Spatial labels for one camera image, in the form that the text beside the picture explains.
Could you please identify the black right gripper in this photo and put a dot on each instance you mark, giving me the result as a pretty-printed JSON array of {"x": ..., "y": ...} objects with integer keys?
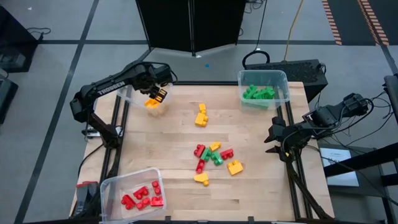
[{"x": 297, "y": 135}]

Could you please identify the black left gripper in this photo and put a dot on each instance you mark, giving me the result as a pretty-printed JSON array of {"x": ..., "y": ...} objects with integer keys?
[{"x": 152, "y": 77}]

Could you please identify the long green four-stud block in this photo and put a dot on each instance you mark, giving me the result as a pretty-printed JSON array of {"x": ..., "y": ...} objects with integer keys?
[{"x": 249, "y": 92}]

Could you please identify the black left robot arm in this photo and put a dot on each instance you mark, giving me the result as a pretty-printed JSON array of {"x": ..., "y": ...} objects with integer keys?
[{"x": 109, "y": 87}]

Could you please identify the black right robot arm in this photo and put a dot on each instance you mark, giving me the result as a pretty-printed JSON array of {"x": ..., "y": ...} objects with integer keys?
[{"x": 329, "y": 115}]

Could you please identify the clear plastic bin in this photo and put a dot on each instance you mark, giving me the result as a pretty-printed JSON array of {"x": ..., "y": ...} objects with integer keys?
[
  {"x": 130, "y": 96},
  {"x": 112, "y": 193},
  {"x": 264, "y": 76}
]

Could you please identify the yellow two-stud block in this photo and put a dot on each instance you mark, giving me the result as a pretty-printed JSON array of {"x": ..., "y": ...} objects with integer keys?
[{"x": 201, "y": 119}]

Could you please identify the white screen tablet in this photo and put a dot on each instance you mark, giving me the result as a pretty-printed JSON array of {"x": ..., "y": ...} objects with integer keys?
[{"x": 339, "y": 168}]

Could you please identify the black folding screen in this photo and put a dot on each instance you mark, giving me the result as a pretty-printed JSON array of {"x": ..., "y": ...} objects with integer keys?
[{"x": 171, "y": 25}]

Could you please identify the black computer case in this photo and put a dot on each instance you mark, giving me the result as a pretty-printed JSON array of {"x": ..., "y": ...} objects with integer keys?
[{"x": 304, "y": 74}]

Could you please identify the black rig beam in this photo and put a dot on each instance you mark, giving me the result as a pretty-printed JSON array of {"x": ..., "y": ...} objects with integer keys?
[{"x": 357, "y": 163}]

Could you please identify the black clamp with red top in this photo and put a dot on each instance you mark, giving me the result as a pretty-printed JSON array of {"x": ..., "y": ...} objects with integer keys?
[{"x": 82, "y": 199}]

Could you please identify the black striped floor mat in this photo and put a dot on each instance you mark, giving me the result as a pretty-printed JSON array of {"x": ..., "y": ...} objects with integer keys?
[{"x": 351, "y": 18}]

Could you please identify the black equipment case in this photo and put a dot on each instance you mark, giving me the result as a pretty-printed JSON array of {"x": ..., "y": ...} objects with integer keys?
[{"x": 7, "y": 99}]

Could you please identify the black cabinet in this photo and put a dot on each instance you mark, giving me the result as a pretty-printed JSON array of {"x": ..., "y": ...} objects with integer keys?
[{"x": 15, "y": 40}]

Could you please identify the black aluminium table frame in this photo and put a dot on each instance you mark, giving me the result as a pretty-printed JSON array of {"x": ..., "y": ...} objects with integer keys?
[{"x": 202, "y": 83}]

